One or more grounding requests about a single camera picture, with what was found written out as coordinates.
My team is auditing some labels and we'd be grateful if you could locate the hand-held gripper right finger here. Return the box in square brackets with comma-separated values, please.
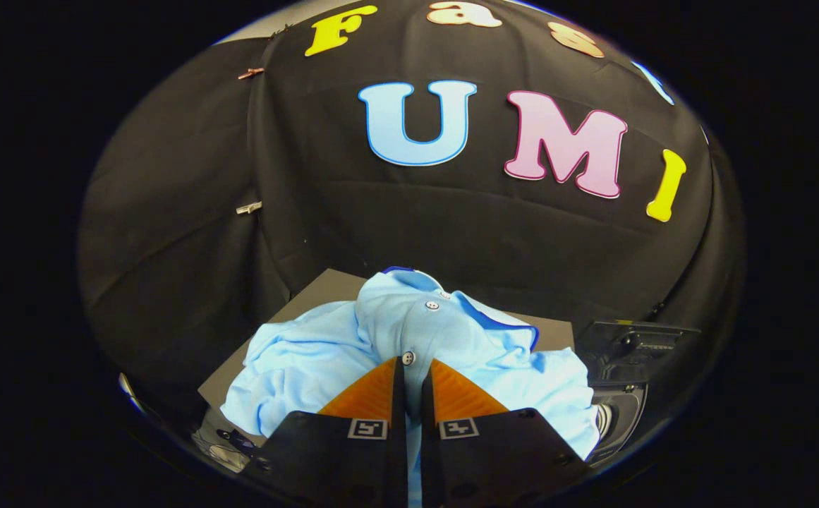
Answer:
[420, 358, 595, 508]

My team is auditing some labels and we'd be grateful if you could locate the light blue polo shirt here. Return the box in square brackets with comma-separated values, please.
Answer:
[220, 267, 600, 508]

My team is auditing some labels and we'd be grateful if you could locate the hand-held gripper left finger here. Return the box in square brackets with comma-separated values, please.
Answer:
[240, 356, 409, 508]

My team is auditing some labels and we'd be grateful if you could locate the black backdrop cloth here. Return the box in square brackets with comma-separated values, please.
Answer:
[76, 0, 746, 424]

